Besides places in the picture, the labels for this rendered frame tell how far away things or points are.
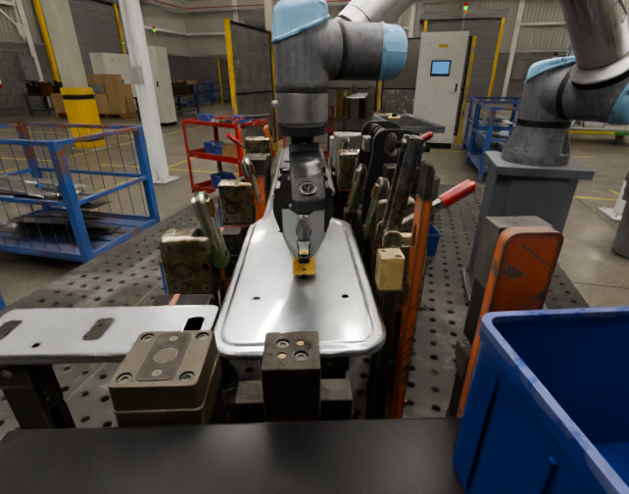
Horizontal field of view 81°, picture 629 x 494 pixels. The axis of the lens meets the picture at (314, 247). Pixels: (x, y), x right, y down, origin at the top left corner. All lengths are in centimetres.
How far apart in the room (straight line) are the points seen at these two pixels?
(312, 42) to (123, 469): 49
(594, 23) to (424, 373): 73
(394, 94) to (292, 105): 808
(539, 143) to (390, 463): 85
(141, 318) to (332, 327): 26
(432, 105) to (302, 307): 736
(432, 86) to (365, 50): 720
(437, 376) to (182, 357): 63
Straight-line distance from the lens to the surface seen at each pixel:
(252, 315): 51
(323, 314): 51
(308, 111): 53
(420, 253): 50
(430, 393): 85
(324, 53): 54
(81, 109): 826
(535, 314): 27
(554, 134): 105
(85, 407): 91
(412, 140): 56
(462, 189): 61
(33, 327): 60
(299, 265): 60
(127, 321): 55
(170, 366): 37
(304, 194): 48
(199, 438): 34
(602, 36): 90
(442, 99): 777
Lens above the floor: 129
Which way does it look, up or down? 25 degrees down
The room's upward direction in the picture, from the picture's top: straight up
